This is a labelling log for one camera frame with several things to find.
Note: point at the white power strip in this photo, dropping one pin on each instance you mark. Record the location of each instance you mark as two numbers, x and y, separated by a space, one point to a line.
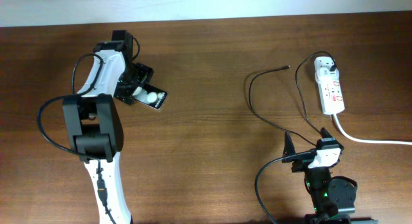
331 97

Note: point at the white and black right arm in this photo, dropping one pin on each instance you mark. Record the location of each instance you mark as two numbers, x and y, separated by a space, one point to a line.
333 197

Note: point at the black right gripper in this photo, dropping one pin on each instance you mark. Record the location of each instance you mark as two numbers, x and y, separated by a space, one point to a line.
300 165

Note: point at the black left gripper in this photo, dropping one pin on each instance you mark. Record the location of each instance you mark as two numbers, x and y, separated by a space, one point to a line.
121 91

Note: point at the white USB charger plug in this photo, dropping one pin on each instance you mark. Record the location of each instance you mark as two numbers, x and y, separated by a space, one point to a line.
325 70

